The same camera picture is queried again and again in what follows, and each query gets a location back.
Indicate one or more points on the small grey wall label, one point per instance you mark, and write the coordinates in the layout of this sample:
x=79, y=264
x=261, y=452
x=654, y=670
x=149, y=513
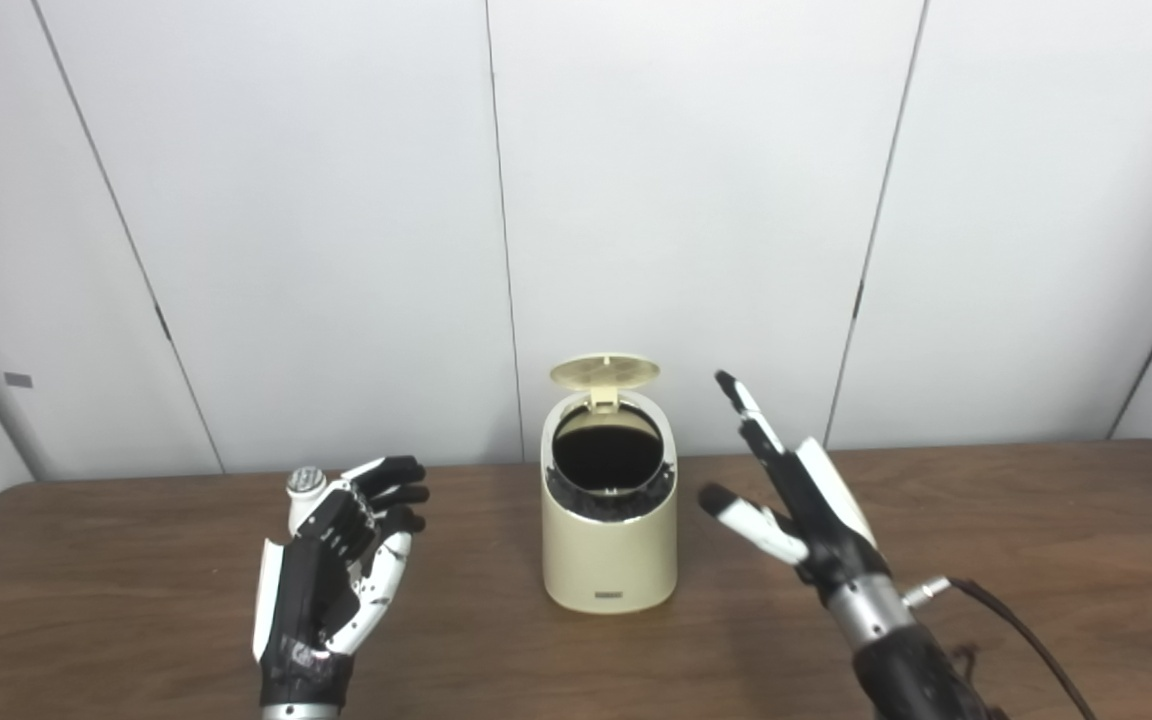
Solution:
x=18, y=380

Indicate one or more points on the cream-colored round bin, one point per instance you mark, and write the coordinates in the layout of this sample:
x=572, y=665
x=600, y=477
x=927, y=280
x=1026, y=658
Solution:
x=608, y=560

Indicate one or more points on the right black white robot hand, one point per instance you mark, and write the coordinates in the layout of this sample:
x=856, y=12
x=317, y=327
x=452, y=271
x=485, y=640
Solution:
x=826, y=530

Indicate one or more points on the black wall seam clip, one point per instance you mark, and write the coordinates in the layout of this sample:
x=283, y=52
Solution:
x=857, y=298
x=163, y=322

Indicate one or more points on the small white plastic bottle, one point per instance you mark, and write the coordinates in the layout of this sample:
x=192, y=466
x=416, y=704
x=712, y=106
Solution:
x=306, y=482

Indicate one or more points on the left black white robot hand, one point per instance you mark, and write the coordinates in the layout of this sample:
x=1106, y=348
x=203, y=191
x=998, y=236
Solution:
x=311, y=590

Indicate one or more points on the black bin liner bag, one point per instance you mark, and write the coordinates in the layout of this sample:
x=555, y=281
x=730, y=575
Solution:
x=606, y=460

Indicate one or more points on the cream round bin lid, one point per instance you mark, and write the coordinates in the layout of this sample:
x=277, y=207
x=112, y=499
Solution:
x=604, y=370

